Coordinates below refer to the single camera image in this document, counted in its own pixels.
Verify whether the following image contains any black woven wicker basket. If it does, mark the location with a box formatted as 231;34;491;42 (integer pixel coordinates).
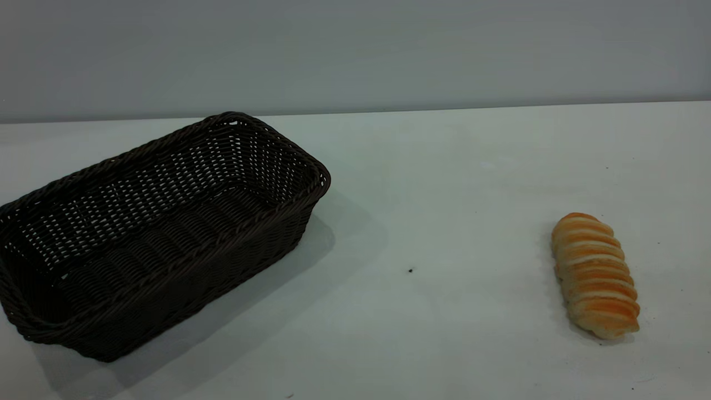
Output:
0;112;332;363

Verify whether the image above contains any striped orange bread roll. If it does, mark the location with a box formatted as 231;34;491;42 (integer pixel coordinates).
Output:
550;212;641;340

